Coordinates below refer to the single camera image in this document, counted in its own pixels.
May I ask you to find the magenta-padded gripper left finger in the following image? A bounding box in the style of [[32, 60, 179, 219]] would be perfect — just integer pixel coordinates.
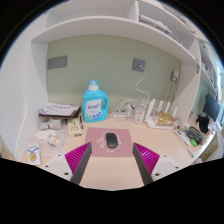
[[41, 141, 93, 186]]

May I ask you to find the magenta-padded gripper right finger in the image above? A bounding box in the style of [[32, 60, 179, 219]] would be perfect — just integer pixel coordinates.
[[132, 142, 181, 187]]

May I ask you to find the black computer mouse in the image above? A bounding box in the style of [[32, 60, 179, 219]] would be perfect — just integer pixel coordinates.
[[105, 132, 119, 150]]

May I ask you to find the pink printed mouse pad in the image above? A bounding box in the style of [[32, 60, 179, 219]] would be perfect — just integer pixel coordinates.
[[83, 127, 135, 159]]

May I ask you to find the beige small carton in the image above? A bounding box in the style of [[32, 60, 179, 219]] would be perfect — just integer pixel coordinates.
[[67, 118, 83, 138]]

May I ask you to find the clear plastic bag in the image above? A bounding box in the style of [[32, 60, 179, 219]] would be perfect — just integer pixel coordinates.
[[33, 116, 68, 158]]

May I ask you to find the black pen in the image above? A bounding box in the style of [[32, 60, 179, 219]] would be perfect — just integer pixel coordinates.
[[78, 114, 85, 131]]

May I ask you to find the white router with antennas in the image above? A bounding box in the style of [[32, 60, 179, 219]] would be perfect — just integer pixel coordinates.
[[145, 98, 180, 131]]

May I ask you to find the white remote control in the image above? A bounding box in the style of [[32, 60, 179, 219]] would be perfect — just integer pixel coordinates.
[[174, 129, 193, 147]]

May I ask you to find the white marker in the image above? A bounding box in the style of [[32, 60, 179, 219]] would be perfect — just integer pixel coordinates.
[[186, 147, 195, 159]]

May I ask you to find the white card with yellow print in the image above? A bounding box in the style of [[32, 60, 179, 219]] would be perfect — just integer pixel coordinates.
[[26, 140, 42, 166]]

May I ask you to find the white round jar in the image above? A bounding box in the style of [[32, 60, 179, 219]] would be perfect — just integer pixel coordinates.
[[171, 118, 181, 130]]

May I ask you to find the stack of books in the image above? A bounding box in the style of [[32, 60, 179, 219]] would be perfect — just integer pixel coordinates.
[[38, 101, 81, 121]]

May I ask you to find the black zip pouch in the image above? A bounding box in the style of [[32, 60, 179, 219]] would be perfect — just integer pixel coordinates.
[[185, 125, 205, 145]]

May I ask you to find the blue detergent bottle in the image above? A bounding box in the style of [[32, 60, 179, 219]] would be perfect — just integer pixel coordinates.
[[81, 79, 110, 123]]

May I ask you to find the black bag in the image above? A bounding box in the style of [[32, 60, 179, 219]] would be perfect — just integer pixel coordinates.
[[196, 114, 211, 135]]

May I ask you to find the dark monitor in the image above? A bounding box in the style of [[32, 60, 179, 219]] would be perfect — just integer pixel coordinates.
[[202, 94, 222, 123]]

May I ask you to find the white power strip with cables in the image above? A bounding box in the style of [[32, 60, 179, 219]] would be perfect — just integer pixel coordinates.
[[110, 97, 138, 120]]

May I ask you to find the white cable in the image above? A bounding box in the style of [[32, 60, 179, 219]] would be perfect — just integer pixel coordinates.
[[134, 66, 151, 105]]

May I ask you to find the grey wall socket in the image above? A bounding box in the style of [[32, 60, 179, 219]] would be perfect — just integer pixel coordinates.
[[132, 58, 147, 73]]

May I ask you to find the grey wall plate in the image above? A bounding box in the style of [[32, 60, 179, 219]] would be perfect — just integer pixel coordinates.
[[47, 55, 69, 71]]

